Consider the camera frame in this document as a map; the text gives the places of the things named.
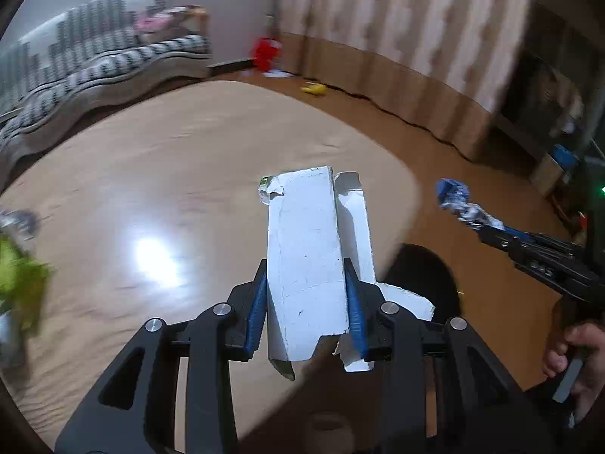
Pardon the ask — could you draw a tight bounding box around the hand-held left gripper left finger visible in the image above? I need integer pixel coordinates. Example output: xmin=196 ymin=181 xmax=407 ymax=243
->
xmin=54 ymin=259 xmax=269 ymax=454

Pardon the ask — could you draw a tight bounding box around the red bag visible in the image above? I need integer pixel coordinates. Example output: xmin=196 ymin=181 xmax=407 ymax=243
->
xmin=251 ymin=37 xmax=283 ymax=73

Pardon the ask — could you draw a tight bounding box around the white cardboard box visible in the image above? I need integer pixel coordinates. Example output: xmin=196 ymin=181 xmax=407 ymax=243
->
xmin=258 ymin=166 xmax=436 ymax=381

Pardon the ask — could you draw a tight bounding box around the beige cylinder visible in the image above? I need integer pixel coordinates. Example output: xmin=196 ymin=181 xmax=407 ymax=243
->
xmin=305 ymin=411 xmax=355 ymax=454

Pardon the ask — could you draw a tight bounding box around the green wrapper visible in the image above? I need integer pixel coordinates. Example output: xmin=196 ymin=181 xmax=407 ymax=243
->
xmin=0 ymin=236 xmax=50 ymax=336

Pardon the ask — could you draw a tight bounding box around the black bin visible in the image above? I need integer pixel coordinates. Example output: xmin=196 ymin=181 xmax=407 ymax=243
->
xmin=383 ymin=243 xmax=466 ymax=325

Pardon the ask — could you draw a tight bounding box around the person's dark clothing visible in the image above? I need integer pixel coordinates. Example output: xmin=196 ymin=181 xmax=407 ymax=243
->
xmin=520 ymin=383 xmax=605 ymax=454

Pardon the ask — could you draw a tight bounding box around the crumpled silver foil wrapper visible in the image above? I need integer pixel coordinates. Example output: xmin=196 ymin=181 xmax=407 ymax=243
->
xmin=0 ymin=210 xmax=39 ymax=238

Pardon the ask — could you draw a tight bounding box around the blue and white wrapper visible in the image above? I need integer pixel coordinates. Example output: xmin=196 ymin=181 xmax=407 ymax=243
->
xmin=436 ymin=178 xmax=504 ymax=232

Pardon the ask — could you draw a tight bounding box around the dark wooden cabinet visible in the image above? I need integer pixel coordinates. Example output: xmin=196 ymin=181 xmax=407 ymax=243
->
xmin=492 ymin=2 xmax=605 ymax=228

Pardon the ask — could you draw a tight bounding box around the beige patterned curtain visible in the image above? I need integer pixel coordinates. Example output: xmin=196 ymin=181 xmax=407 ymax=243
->
xmin=276 ymin=0 xmax=535 ymax=162

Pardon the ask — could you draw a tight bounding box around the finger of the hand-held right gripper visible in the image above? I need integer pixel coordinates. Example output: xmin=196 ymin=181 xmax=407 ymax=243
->
xmin=477 ymin=225 xmax=525 ymax=260

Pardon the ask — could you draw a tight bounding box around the pink cloth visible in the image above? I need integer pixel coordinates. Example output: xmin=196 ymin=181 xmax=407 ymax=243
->
xmin=135 ymin=7 xmax=190 ymax=34

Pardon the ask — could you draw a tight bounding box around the person's right hand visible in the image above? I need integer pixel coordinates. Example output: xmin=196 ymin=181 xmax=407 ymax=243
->
xmin=543 ymin=320 xmax=605 ymax=429

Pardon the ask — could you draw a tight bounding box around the wooden armrest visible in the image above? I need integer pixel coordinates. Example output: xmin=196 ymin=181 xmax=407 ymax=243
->
xmin=184 ymin=5 xmax=211 ymax=39

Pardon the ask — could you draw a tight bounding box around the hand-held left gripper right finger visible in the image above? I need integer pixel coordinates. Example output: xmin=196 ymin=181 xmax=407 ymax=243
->
xmin=343 ymin=258 xmax=540 ymax=454

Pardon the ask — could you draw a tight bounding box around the black and white patterned sofa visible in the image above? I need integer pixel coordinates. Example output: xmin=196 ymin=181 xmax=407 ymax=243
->
xmin=0 ymin=0 xmax=211 ymax=190

